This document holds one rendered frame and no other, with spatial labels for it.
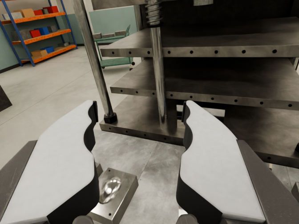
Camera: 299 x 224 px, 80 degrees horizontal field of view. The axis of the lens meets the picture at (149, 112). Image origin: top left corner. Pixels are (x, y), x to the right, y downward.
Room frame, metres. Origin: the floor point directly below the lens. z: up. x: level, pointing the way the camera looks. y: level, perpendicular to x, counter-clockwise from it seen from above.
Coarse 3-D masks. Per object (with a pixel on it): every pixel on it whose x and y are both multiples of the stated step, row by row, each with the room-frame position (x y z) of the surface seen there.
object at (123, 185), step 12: (108, 168) 0.58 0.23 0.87; (108, 180) 0.51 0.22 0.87; (120, 180) 0.51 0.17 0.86; (132, 180) 0.50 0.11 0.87; (108, 192) 0.47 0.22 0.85; (120, 192) 0.45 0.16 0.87; (132, 192) 0.47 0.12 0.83; (108, 204) 0.40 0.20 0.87; (120, 204) 0.40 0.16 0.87; (96, 216) 0.38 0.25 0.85; (108, 216) 0.36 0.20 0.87; (120, 216) 0.38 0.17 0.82
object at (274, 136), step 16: (128, 96) 1.46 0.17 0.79; (144, 96) 1.41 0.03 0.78; (128, 112) 1.18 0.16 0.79; (144, 112) 1.15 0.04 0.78; (176, 112) 1.09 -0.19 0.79; (240, 112) 0.98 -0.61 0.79; (256, 112) 0.96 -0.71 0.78; (272, 112) 0.94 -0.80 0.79; (288, 112) 0.91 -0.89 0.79; (112, 128) 1.04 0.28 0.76; (128, 128) 0.98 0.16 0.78; (144, 128) 0.96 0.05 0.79; (160, 128) 0.93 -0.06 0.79; (176, 128) 0.91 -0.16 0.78; (240, 128) 0.82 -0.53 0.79; (256, 128) 0.80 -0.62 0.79; (272, 128) 0.79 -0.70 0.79; (288, 128) 0.77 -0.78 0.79; (256, 144) 0.68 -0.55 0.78; (272, 144) 0.66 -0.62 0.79; (288, 144) 0.65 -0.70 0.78; (272, 160) 0.60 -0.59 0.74; (288, 160) 0.57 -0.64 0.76
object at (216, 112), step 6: (180, 102) 0.94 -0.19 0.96; (198, 102) 0.91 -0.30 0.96; (204, 102) 0.90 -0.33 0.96; (180, 108) 0.91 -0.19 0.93; (204, 108) 0.84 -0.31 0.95; (210, 108) 0.83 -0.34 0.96; (216, 108) 0.82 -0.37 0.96; (222, 108) 0.81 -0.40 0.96; (180, 114) 0.91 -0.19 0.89; (216, 114) 0.81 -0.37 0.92; (222, 114) 0.80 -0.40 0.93; (180, 120) 0.91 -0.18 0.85; (222, 120) 0.80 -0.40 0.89; (180, 126) 0.91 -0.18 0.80
